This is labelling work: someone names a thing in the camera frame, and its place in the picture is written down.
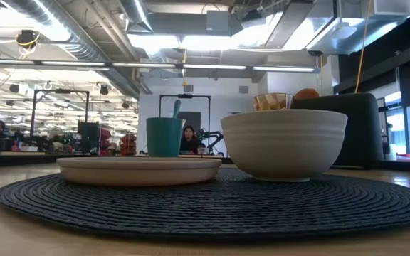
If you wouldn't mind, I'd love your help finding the teal handled spoon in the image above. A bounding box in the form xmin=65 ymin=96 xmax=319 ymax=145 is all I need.
xmin=172 ymin=99 xmax=183 ymax=119

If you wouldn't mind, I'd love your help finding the teal plastic cup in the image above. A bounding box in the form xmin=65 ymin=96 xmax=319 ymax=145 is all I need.
xmin=146 ymin=117 xmax=184 ymax=159

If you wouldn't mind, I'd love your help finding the cream ribbed ceramic bowl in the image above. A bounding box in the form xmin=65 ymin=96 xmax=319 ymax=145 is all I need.
xmin=220 ymin=109 xmax=349 ymax=183

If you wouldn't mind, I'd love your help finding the orange fruit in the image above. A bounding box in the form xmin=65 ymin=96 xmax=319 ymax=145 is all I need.
xmin=293 ymin=87 xmax=320 ymax=100

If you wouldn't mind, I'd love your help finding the long ceiling light bar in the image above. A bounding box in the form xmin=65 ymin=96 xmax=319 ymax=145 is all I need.
xmin=0 ymin=58 xmax=322 ymax=74

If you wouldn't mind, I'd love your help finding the red storage bin stack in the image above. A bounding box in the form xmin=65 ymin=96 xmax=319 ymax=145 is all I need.
xmin=98 ymin=128 xmax=113 ymax=157
xmin=120 ymin=133 xmax=138 ymax=157

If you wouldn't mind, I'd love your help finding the beige shallow plate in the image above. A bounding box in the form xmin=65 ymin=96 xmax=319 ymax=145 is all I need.
xmin=56 ymin=156 xmax=223 ymax=188

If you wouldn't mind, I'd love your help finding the dark round woven placemat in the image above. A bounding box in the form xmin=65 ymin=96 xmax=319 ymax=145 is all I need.
xmin=0 ymin=166 xmax=410 ymax=243

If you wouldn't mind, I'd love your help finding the black background cabinet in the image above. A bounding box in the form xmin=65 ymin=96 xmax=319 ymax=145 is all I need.
xmin=77 ymin=122 xmax=101 ymax=156

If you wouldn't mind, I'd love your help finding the black toaster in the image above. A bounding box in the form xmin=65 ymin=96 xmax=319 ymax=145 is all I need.
xmin=290 ymin=92 xmax=384 ymax=169

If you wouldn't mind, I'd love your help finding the black metal rig frame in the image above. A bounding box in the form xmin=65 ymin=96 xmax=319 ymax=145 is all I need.
xmin=30 ymin=88 xmax=90 ymax=154
xmin=158 ymin=93 xmax=212 ymax=158

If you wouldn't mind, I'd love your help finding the silver spiral ventilation duct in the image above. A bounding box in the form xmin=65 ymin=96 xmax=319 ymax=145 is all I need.
xmin=1 ymin=0 xmax=142 ymax=97

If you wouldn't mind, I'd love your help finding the yellow hanging cable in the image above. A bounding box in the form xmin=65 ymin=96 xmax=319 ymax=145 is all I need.
xmin=354 ymin=0 xmax=374 ymax=95

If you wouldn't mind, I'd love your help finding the black ceiling cable reel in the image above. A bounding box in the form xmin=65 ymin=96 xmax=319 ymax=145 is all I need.
xmin=15 ymin=29 xmax=41 ymax=50

